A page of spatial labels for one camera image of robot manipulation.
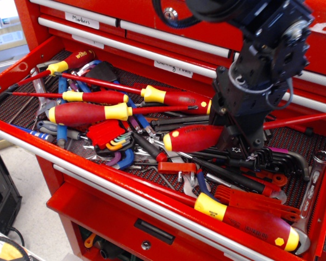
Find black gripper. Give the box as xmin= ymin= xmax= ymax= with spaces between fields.
xmin=208 ymin=1 xmax=314 ymax=157

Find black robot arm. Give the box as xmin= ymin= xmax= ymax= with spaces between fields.
xmin=153 ymin=1 xmax=314 ymax=157

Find black Tekton torx key set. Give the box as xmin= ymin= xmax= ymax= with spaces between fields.
xmin=190 ymin=147 xmax=310 ymax=181

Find orange red plastic key holder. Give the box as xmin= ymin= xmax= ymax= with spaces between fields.
xmin=214 ymin=185 xmax=301 ymax=222

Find silver combination wrench right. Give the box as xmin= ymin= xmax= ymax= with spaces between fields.
xmin=292 ymin=150 xmax=326 ymax=256

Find black red small screwdriver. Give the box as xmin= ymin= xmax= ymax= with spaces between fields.
xmin=132 ymin=132 xmax=168 ymax=163

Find white Cutting Tools label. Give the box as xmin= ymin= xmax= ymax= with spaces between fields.
xmin=154 ymin=60 xmax=193 ymax=78

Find large red yellow screwdriver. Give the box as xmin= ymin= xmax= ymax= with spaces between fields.
xmin=141 ymin=182 xmax=300 ymax=252

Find open red tool drawer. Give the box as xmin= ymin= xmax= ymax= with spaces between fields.
xmin=0 ymin=33 xmax=326 ymax=260

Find blue purple large hex keys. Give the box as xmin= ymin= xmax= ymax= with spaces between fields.
xmin=106 ymin=149 xmax=134 ymax=169

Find red metal tool chest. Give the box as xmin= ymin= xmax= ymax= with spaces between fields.
xmin=16 ymin=1 xmax=326 ymax=260

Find red holder coloured hex keys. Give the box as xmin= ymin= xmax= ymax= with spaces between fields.
xmin=86 ymin=120 xmax=132 ymax=151

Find slim red yellow screwdriver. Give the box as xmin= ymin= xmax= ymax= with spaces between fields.
xmin=8 ymin=91 xmax=129 ymax=104

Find red wiha screwdriver back left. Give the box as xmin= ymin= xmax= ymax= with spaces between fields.
xmin=14 ymin=49 xmax=95 ymax=86

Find blue striped precision screwdriver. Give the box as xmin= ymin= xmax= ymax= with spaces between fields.
xmin=11 ymin=124 xmax=54 ymax=142

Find silver adjustable wrench left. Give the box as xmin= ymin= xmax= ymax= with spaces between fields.
xmin=29 ymin=66 xmax=57 ymax=117

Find white Markers label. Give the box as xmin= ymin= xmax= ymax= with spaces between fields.
xmin=65 ymin=12 xmax=99 ymax=29

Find black box on floor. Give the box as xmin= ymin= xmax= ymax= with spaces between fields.
xmin=0 ymin=156 xmax=22 ymax=235

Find blue handled nut driver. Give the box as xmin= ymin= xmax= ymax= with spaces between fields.
xmin=56 ymin=76 xmax=68 ymax=149

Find grey handled screwdriver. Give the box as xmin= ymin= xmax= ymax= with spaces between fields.
xmin=36 ymin=120 xmax=87 ymax=140

